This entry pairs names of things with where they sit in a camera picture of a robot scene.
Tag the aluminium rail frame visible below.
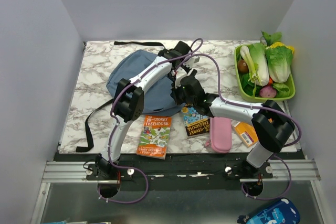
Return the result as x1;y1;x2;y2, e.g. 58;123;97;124
42;159;321;184

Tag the orange carrot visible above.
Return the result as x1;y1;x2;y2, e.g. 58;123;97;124
268;77;274;85

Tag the purple red onion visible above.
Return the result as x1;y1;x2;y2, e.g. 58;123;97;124
259;86;277;99

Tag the orange storey treehouse book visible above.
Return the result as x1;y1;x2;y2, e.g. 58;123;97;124
136;115;172;159

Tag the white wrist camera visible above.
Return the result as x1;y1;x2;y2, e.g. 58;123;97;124
175;68;197;85
183;55;200;68

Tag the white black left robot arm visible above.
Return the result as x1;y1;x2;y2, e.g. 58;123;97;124
95;41;192;179

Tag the blue student backpack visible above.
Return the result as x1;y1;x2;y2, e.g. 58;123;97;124
76;50;182;153

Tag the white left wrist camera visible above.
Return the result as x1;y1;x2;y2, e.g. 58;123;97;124
183;55;200;68

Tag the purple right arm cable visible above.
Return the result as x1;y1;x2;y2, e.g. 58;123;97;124
178;53;302;200

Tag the green plastic vegetable basket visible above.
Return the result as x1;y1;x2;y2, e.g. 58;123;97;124
234;44;296;103

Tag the yellow corn cob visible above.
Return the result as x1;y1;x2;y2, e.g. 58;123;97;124
267;41;295;54

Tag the orange notebook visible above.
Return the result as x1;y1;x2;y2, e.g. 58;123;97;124
233;122;259;147

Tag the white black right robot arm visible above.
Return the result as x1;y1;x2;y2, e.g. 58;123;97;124
171;70;295;178

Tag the green leafy lettuce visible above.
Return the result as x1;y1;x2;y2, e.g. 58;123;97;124
261;31;282;46

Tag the right napa cabbage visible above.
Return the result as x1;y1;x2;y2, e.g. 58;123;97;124
265;46;293;83

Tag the white green leek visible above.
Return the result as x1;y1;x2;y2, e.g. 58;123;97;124
240;46;259;84

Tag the brown mushroom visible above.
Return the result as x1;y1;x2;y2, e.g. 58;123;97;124
237;59;249;74

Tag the napa cabbage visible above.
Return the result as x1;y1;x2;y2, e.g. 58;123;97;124
265;46;293;83
248;42;269;87

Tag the black storey treehouse book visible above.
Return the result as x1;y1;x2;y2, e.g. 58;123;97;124
181;105;210;137

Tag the blue shark pencil case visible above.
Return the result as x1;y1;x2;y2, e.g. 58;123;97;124
237;198;301;224

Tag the left napa cabbage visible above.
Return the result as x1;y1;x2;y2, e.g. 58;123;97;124
248;42;269;87

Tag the pink pencil case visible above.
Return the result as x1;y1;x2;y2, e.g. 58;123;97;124
205;117;232;153

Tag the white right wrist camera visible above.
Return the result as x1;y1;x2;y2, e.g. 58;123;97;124
175;68;197;85

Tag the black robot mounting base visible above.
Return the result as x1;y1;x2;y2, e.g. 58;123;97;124
85;152;274;198

